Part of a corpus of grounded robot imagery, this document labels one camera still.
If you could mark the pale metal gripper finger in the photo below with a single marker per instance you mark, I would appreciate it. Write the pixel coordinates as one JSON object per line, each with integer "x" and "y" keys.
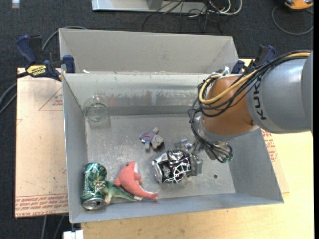
{"x": 197, "y": 165}
{"x": 184, "y": 143}

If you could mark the black and white crushed can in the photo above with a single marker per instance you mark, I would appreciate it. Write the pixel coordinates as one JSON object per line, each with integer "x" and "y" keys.
{"x": 172, "y": 167}

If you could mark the blue and grey toy figure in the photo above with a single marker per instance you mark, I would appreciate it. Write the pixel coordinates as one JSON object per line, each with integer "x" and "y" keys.
{"x": 150, "y": 138}

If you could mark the grey metal bin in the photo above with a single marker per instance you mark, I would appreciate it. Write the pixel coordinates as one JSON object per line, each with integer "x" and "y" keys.
{"x": 129, "y": 138}

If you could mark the pink plush shark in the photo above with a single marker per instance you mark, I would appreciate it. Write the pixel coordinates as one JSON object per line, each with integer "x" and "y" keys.
{"x": 130, "y": 179}

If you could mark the green toy dinosaur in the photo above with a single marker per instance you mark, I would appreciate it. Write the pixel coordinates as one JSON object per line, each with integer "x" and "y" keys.
{"x": 116, "y": 192}

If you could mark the clear glass cup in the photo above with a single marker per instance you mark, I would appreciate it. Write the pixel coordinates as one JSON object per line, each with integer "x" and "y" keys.
{"x": 96, "y": 111}

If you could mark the green crushed can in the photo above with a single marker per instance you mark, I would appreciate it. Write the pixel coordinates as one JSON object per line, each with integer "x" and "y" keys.
{"x": 92, "y": 183}

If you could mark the brown cardboard board red print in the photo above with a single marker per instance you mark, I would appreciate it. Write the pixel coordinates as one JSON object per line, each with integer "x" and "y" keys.
{"x": 40, "y": 143}

